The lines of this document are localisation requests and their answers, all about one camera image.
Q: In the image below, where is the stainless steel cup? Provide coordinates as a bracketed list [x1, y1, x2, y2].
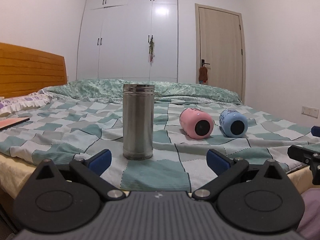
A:
[123, 83, 155, 160]

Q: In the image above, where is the light blue cup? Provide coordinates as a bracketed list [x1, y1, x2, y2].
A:
[219, 109, 248, 138]

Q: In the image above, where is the pink cup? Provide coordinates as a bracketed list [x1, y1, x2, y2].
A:
[180, 108, 214, 140]

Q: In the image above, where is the green checkered bed sheet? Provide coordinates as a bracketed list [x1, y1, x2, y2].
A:
[1, 99, 319, 197]

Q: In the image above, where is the green floral quilt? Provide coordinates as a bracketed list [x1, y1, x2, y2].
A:
[43, 79, 242, 105]

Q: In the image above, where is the pink book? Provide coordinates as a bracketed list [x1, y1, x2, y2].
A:
[0, 117, 30, 131]

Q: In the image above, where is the floral ruffled pillow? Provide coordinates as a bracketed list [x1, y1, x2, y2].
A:
[1, 93, 52, 117]

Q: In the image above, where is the wooden headboard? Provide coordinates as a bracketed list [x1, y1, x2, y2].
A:
[0, 43, 67, 98]

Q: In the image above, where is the wooden door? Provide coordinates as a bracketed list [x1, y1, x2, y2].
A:
[195, 4, 246, 101]

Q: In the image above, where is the hanging green ornament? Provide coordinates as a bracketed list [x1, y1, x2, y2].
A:
[149, 36, 155, 63]

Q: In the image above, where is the white wardrobe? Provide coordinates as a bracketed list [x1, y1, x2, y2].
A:
[76, 0, 178, 82]

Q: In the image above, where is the wall power socket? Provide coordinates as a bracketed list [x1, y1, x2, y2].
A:
[301, 106, 319, 118]

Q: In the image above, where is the black door handle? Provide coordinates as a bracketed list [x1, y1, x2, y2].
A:
[201, 59, 210, 67]

